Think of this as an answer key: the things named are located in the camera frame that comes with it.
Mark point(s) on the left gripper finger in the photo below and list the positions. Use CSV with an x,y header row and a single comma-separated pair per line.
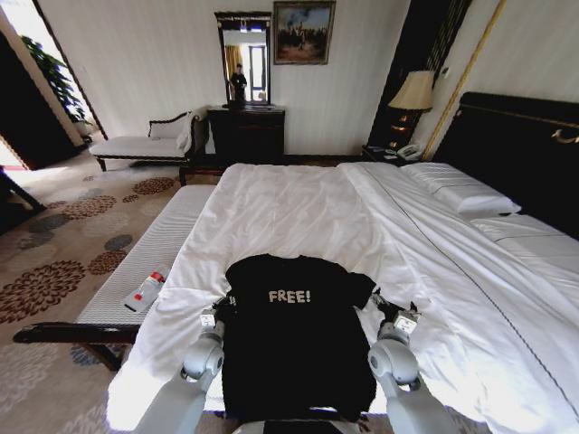
x,y
232,301
221,301

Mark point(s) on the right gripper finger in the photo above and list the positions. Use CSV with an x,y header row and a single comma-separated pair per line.
x,y
377,300
413,306

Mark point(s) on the black FREE print T-shirt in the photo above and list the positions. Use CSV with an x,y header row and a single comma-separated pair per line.
x,y
294,352

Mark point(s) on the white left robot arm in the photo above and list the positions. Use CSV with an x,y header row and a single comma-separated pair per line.
x,y
199,358

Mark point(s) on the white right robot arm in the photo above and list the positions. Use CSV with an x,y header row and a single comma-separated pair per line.
x,y
394,361

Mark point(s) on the white striped bed bench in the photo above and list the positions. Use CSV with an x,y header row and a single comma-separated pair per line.
x,y
135,253

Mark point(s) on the red white plastic packet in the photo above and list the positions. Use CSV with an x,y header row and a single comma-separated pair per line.
x,y
145,291

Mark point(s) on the white duvet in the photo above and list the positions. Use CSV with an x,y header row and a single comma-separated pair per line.
x,y
294,217

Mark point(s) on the white pillow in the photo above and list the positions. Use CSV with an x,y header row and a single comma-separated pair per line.
x,y
529,237
466,187

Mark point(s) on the robot front shell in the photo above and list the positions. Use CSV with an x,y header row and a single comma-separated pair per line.
x,y
307,427

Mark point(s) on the dark nightstand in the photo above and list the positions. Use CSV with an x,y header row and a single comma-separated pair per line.
x,y
375,153

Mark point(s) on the white desk telephone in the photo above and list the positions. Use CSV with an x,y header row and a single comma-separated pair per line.
x,y
410,151

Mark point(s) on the dark wooden dresser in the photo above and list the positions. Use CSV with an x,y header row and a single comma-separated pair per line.
x,y
246,135

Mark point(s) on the white chaise cushion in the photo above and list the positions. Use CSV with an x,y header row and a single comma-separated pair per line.
x,y
184,135

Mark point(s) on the white chaise longue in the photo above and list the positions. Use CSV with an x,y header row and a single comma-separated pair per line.
x,y
135,147

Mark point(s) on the dark wooden headboard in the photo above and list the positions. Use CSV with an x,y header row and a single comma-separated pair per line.
x,y
511,149

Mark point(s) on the beige shade table lamp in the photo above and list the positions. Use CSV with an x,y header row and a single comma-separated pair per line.
x,y
412,92

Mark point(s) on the person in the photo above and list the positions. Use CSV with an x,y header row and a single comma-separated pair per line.
x,y
238,83

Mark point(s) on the dark wooden table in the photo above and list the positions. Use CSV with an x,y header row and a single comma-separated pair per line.
x,y
13,199

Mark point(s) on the dark framed mirror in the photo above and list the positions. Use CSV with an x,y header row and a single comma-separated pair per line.
x,y
264,54

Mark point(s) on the gold framed painting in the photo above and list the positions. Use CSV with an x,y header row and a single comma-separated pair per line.
x,y
304,32

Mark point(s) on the green potted plant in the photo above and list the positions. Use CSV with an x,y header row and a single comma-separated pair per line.
x,y
54,77

